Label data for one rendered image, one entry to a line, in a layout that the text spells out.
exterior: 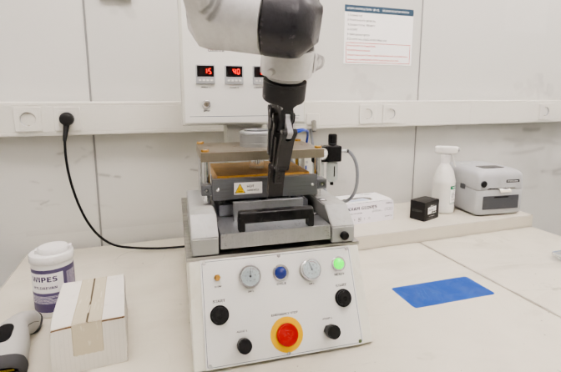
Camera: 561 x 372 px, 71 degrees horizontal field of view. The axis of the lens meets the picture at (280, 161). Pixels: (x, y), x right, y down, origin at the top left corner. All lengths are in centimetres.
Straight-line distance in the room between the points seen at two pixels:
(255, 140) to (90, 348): 50
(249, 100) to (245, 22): 52
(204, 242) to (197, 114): 39
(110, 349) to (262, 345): 27
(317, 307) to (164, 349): 30
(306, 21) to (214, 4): 12
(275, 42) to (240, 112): 52
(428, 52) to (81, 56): 126
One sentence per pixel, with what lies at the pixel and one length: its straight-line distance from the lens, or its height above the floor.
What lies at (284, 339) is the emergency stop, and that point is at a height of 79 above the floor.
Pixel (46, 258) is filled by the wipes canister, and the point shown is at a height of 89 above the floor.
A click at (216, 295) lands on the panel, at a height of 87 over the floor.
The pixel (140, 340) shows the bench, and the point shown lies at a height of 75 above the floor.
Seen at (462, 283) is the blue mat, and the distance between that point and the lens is 116.
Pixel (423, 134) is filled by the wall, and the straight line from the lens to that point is 174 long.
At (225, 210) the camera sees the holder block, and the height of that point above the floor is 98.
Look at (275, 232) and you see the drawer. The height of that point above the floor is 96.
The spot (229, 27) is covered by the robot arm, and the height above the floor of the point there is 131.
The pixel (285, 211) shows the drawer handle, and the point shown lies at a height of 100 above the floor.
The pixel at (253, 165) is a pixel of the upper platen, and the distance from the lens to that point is 92.
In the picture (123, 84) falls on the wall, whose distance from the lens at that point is 135.
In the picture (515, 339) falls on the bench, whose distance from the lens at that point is 97.
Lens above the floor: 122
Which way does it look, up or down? 9 degrees down
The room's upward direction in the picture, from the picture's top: straight up
